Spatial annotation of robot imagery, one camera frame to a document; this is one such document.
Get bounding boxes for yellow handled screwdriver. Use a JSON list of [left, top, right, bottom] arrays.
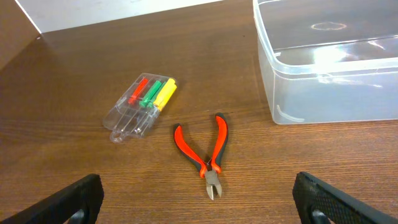
[[153, 78, 177, 111]]

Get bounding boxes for red black diagonal cutters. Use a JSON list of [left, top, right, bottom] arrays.
[[173, 113, 229, 200]]

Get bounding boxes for green handled screwdriver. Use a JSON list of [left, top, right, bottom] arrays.
[[139, 80, 162, 108]]

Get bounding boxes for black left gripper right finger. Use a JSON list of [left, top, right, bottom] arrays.
[[292, 172, 397, 224]]

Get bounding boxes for clear plastic container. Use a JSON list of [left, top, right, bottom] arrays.
[[253, 0, 397, 124]]

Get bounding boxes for clear screwdriver set case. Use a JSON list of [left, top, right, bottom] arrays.
[[103, 73, 177, 143]]

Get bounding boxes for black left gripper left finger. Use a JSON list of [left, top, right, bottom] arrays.
[[2, 174, 104, 224]]

